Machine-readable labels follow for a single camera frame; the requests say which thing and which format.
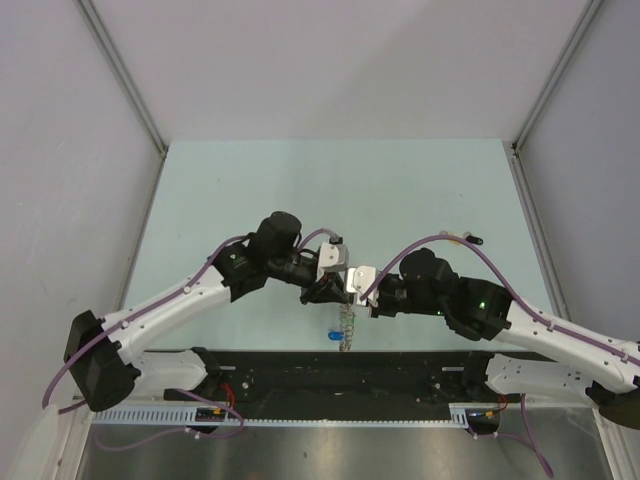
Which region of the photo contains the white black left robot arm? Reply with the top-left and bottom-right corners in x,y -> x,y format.
63,211 -> 349,412

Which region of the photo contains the left aluminium frame post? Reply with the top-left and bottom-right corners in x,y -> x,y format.
74,0 -> 169,154

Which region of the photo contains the aluminium frame post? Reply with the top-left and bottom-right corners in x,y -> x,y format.
512,0 -> 609,151
74,0 -> 169,154

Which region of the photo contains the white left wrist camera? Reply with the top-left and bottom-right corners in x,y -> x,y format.
316,237 -> 349,280

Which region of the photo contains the right aluminium frame post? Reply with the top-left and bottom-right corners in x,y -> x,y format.
512,0 -> 609,151

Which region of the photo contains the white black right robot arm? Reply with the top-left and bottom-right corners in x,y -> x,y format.
352,248 -> 639,429

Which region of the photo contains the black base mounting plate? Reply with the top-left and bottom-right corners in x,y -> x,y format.
193,347 -> 518,404

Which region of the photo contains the white slotted cable duct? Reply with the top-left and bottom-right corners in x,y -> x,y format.
92,404 -> 498,428

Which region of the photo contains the metal band with key rings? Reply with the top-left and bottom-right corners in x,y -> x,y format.
339,304 -> 355,352

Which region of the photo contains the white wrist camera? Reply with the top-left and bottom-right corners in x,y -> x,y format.
345,265 -> 379,307
316,237 -> 349,280

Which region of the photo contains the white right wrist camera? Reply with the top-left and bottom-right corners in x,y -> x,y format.
345,265 -> 379,307

